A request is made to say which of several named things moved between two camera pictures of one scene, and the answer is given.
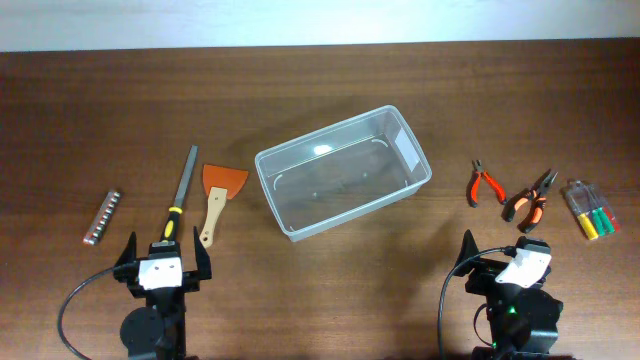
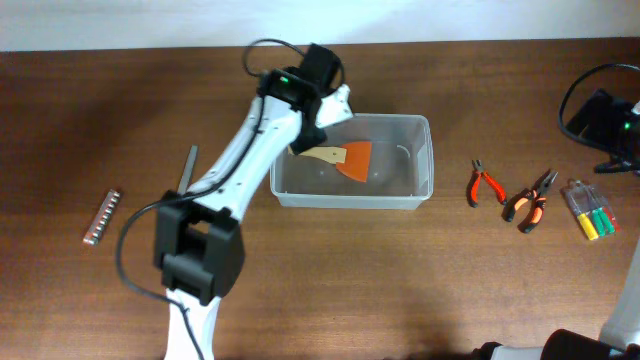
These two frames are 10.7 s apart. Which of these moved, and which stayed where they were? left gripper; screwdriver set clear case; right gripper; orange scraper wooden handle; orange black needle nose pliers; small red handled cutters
Moved: right gripper; left gripper; orange scraper wooden handle
Stayed: orange black needle nose pliers; small red handled cutters; screwdriver set clear case
